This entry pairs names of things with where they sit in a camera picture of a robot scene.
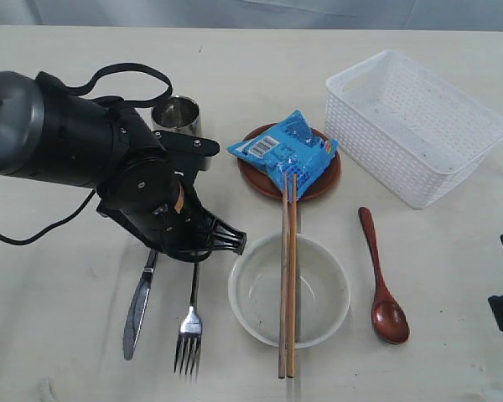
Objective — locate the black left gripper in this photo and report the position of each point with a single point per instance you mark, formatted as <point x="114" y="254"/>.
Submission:
<point x="151" y="195"/>

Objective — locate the brown wooden plate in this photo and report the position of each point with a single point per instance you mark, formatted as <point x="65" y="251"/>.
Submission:
<point x="261" y="183"/>

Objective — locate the silver metal utensil handle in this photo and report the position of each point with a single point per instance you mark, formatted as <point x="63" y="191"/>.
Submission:
<point x="187" y="352"/>

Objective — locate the pale green ceramic bowl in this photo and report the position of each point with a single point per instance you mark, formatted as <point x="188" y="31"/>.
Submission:
<point x="323" y="291"/>

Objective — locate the blue snack packet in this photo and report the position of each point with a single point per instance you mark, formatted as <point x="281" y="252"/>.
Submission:
<point x="289" y="148"/>

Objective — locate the dark metal knife handle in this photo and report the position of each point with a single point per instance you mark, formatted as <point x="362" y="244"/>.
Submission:
<point x="138" y="307"/>

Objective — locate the brown wooden spoon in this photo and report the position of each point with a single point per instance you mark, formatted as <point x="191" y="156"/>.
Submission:
<point x="387" y="317"/>

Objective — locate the stainless steel cup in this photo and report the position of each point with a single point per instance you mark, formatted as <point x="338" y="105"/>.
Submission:
<point x="179" y="114"/>

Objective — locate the wooden chopstick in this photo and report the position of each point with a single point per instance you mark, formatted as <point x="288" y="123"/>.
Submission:
<point x="283" y="314"/>
<point x="292" y="310"/>

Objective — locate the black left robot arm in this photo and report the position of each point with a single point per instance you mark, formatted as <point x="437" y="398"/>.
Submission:
<point x="51" y="132"/>

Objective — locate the white perforated plastic basket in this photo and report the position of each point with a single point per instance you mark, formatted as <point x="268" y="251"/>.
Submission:
<point x="410" y="129"/>

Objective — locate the white backdrop curtain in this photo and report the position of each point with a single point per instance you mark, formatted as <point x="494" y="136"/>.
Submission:
<point x="331" y="14"/>

